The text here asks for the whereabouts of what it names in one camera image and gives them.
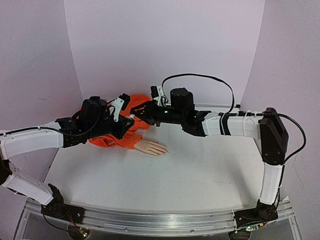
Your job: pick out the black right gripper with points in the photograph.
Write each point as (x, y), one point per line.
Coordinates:
(146, 111)

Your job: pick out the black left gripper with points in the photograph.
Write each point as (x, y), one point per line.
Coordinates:
(120, 133)

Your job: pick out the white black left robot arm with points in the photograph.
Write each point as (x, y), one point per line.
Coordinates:
(96, 118)

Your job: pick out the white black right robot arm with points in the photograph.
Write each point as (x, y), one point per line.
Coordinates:
(265, 128)

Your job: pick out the orange sweatshirt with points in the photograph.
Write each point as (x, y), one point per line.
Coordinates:
(131, 137)

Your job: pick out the mannequin hand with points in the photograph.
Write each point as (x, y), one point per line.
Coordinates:
(151, 147)

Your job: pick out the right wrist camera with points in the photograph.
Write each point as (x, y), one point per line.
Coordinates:
(158, 95)

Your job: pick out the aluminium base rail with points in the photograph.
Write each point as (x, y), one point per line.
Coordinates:
(93, 223)

